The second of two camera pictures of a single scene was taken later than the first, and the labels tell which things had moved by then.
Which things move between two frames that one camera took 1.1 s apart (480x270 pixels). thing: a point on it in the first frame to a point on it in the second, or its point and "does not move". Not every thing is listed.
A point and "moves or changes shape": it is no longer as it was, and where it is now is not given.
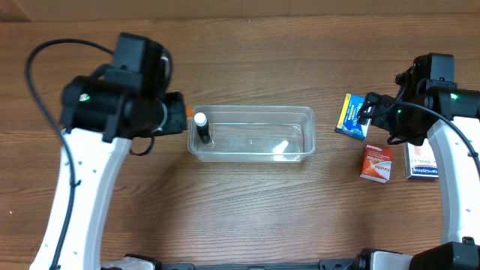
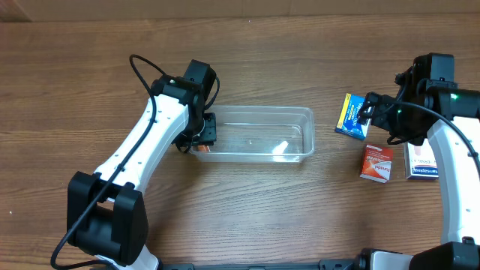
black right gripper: (372, 109) does not move
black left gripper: (177, 113) to (208, 132)
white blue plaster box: (421, 162) does not move
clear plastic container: (256, 134) does not move
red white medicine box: (377, 163) does not move
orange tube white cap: (190, 113) moves or changes shape
